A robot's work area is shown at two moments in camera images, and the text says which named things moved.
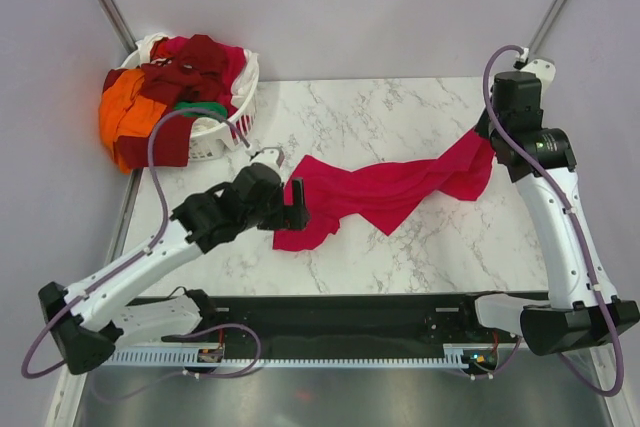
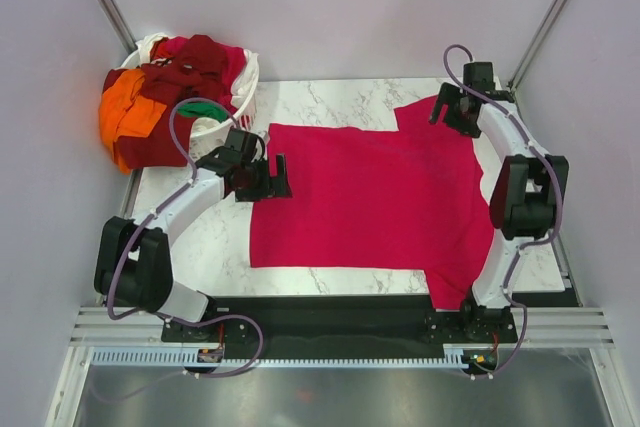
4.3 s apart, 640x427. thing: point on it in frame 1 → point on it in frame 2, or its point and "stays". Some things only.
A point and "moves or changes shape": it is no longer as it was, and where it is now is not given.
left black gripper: x=281 y=223 → x=276 y=186
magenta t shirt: x=382 y=194 moves or changes shape
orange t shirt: x=123 y=113 stays
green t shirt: x=206 y=105 stays
